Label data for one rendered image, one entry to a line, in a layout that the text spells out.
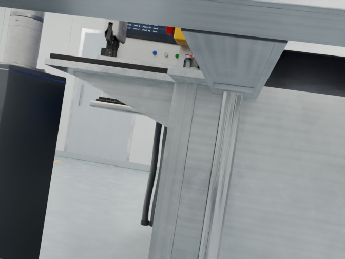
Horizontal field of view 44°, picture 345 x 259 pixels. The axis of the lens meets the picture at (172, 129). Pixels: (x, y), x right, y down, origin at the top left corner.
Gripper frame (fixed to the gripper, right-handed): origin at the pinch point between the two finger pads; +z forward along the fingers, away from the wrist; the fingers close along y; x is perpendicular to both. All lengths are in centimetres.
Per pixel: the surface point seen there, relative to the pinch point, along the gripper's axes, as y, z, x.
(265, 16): -91, 8, -43
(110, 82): -2.6, 8.3, -2.1
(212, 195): -34, 33, -39
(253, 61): -67, 8, -43
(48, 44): 544, -89, 287
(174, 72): -26.1, 5.8, -25.4
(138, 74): -11.1, 5.6, -12.5
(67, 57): -8.2, 3.3, 10.7
